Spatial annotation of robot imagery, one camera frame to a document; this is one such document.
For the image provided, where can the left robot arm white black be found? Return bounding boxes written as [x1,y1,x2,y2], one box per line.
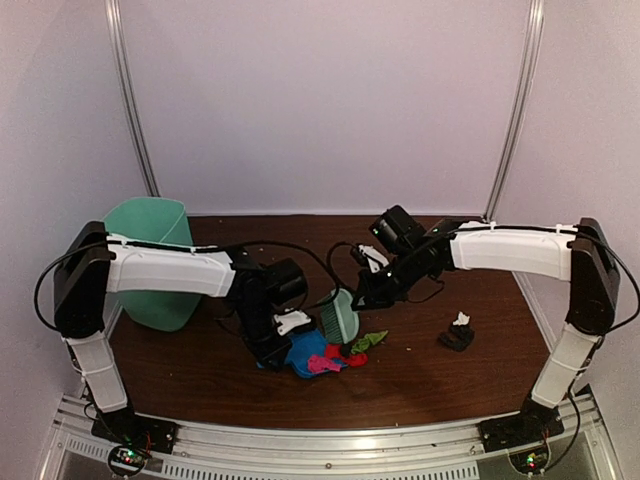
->
[54,221,313,444]

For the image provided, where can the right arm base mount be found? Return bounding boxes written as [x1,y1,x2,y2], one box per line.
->
[478,396,565,452]

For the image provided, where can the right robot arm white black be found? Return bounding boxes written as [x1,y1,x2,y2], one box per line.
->
[351,206,620,442]

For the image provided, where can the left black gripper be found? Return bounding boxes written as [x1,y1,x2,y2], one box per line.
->
[234,301,293,373]

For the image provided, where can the pink paper scrap middle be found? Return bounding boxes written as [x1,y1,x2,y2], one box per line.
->
[307,354,343,375]

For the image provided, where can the aluminium corner post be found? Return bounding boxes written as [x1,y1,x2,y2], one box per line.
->
[484,0,545,221]
[104,0,161,197]

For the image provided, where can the blue plastic dustpan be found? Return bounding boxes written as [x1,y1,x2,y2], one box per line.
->
[251,329,328,379]

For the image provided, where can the aluminium front frame rail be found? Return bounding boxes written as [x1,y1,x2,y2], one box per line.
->
[49,387,616,480]

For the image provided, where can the green plastic trash bin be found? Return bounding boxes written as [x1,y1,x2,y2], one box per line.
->
[104,197,201,332]

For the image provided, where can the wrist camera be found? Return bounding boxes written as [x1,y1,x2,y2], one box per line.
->
[273,310,313,336]
[350,244,389,273]

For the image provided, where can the white scrap far back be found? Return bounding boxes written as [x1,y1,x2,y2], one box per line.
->
[452,311,471,326]

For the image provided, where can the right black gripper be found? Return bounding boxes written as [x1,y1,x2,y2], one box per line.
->
[351,248,423,311]

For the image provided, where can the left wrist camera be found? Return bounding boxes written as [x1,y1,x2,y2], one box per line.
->
[273,310,313,336]

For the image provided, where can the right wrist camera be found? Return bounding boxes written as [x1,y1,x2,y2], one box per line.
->
[350,244,389,273]

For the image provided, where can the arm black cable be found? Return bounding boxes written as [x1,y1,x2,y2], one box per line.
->
[325,224,640,469]
[34,238,346,332]

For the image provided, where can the mint green hand brush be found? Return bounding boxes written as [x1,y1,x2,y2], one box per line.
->
[320,288,360,344]

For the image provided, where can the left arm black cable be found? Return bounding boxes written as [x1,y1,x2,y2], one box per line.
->
[34,238,346,332]

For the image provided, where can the left aluminium corner post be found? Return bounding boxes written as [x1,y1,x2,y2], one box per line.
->
[104,0,161,197]

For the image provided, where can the red scrap upper centre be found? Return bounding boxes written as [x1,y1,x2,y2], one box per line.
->
[342,353,369,368]

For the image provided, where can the right aluminium corner post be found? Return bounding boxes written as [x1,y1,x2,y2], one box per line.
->
[484,0,545,221]

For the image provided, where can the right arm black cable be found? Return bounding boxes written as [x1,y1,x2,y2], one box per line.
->
[325,224,640,469]

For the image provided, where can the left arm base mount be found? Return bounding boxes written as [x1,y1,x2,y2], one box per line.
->
[91,408,178,454]

